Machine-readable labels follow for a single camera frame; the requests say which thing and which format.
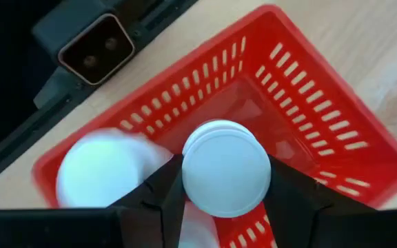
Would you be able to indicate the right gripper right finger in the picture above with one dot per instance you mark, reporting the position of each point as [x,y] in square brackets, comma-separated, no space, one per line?
[291,203]

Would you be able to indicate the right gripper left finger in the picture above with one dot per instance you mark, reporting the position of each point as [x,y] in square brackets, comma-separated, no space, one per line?
[164,193]

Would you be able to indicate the white pill bottle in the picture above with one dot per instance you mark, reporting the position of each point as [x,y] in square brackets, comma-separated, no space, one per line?
[198,227]
[226,172]
[98,172]

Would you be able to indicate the red plastic slotted basket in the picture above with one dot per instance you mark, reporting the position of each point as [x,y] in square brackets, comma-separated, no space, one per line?
[246,103]

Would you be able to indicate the black table-level camera box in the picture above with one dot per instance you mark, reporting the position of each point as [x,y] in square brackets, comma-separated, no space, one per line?
[95,48]

